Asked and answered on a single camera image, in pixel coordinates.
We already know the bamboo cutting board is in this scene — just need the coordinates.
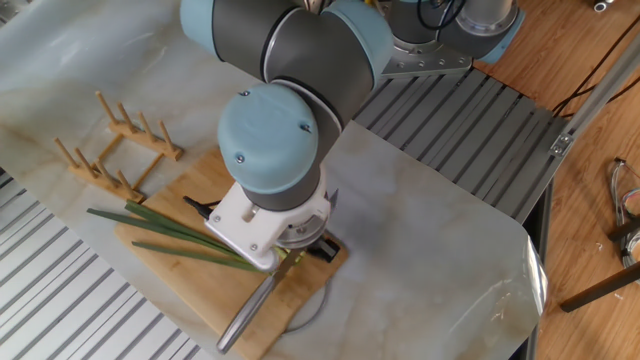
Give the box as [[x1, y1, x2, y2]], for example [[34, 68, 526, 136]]
[[115, 147, 351, 359]]

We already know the black floor cable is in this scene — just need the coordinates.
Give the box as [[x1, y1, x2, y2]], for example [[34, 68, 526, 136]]
[[553, 38, 640, 117]]

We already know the black bar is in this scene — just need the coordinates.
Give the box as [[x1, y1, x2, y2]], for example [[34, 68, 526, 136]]
[[559, 266, 640, 314]]

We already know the aluminium frame post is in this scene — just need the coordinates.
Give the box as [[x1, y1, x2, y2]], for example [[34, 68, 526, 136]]
[[548, 58, 640, 157]]

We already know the green garlic stalk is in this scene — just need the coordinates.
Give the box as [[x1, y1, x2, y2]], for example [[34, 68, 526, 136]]
[[86, 200, 265, 274]]

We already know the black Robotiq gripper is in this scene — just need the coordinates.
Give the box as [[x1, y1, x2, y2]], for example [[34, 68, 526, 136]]
[[276, 218, 343, 269]]

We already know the wooden slotted rack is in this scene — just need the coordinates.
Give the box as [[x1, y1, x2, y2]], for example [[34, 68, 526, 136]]
[[53, 90, 186, 208]]

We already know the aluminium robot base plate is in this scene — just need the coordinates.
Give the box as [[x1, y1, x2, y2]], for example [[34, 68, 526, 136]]
[[376, 40, 473, 80]]

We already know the steel kitchen knife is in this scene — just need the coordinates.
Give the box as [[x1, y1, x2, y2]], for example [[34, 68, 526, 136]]
[[216, 250, 307, 353]]

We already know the white marble pattern mat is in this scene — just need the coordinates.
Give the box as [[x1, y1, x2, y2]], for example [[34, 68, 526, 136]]
[[0, 0, 549, 360]]

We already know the metal wire board loop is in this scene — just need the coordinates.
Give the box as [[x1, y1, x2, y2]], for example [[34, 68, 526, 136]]
[[288, 280, 333, 331]]

